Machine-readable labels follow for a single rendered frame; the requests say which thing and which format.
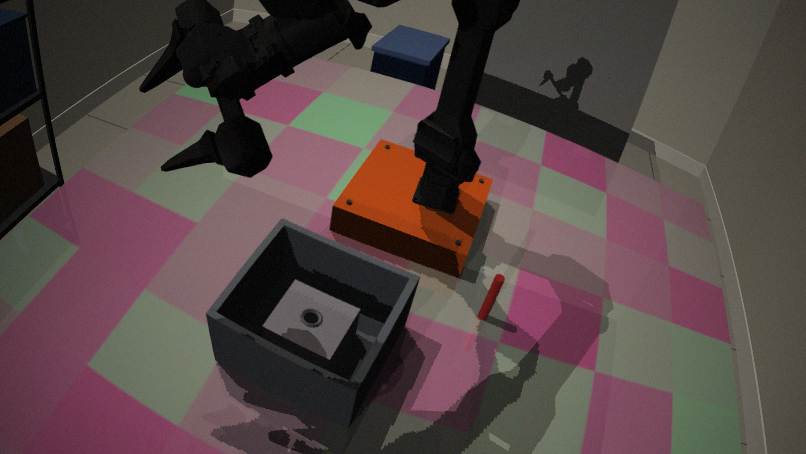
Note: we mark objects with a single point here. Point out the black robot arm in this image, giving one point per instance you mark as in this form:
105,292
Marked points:
223,60

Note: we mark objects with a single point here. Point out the red peg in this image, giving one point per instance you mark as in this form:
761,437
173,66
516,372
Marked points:
491,296

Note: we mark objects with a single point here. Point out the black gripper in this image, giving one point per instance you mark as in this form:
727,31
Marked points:
239,143

